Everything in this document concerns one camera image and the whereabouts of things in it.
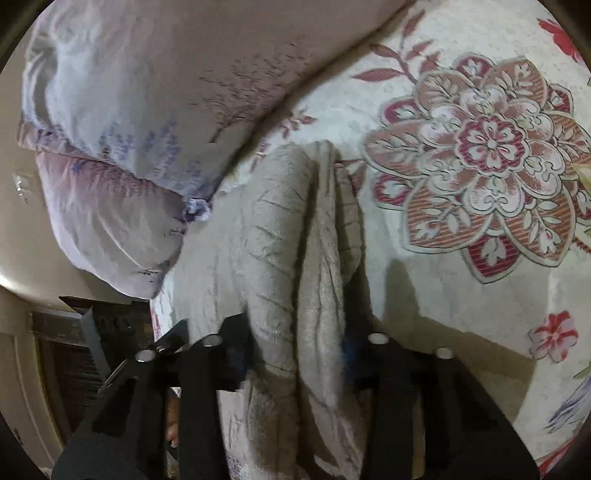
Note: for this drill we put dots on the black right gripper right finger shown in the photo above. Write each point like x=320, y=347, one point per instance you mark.
x=466, y=435

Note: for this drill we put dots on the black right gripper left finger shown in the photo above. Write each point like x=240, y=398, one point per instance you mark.
x=122, y=437

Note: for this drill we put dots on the beige ribbed knit garment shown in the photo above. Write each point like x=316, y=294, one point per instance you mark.
x=290, y=249

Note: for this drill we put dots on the lilac patterned lower pillow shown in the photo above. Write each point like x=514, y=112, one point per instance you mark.
x=125, y=231

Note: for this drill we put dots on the floral white bed sheet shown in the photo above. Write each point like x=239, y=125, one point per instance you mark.
x=466, y=133

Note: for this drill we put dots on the pale pink floral pillow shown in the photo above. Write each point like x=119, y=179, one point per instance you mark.
x=169, y=91

